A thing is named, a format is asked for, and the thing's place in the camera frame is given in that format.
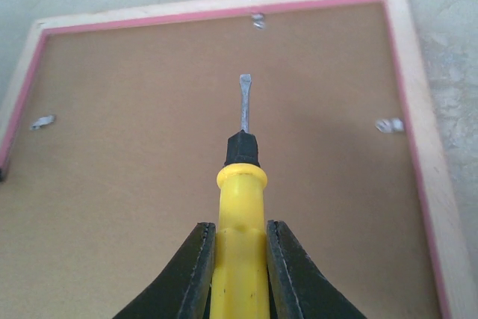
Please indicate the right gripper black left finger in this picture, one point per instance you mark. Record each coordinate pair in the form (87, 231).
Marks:
(182, 289)

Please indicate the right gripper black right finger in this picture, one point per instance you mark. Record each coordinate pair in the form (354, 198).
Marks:
(297, 288)

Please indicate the yellow handled screwdriver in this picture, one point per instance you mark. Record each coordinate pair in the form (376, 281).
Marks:
(239, 287)

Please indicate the pink picture frame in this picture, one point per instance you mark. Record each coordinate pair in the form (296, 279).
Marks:
(454, 280)

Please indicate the metal retaining clip right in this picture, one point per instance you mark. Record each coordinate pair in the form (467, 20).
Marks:
(390, 125)

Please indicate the metal retaining clip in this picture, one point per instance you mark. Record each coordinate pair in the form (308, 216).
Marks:
(258, 20)
(390, 125)
(42, 121)

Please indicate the metal retaining clip left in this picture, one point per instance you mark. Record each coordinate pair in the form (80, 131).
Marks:
(42, 121)

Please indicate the metal retaining clip top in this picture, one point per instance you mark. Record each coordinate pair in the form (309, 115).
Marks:
(258, 20)

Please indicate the brown frame backing board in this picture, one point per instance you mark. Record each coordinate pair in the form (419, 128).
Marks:
(95, 204)

